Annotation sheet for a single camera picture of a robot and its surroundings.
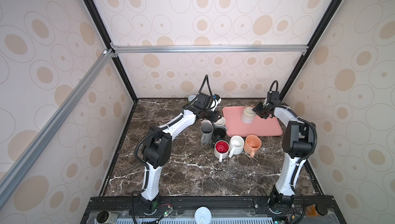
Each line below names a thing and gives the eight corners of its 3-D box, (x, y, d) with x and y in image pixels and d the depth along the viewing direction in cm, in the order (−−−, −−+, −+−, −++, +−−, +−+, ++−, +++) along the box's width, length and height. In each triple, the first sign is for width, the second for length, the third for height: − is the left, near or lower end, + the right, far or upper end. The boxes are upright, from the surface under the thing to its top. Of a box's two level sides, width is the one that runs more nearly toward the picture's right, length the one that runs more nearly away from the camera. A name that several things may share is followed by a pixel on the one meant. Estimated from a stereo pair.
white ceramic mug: (228, 158, 91) (230, 152, 85) (226, 141, 98) (228, 135, 92) (243, 158, 91) (246, 152, 85) (240, 141, 98) (243, 135, 92)
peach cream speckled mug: (249, 160, 91) (253, 153, 83) (237, 148, 96) (240, 141, 88) (260, 150, 95) (265, 143, 87) (248, 140, 99) (252, 132, 92)
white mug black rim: (214, 163, 89) (215, 158, 83) (213, 146, 97) (214, 139, 90) (229, 163, 89) (231, 158, 83) (227, 146, 97) (228, 140, 90)
